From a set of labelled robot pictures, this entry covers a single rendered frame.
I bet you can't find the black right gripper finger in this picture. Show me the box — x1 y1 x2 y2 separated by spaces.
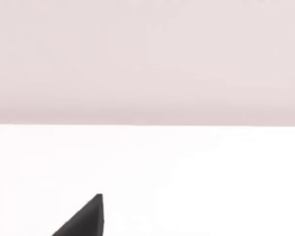
51 193 105 236

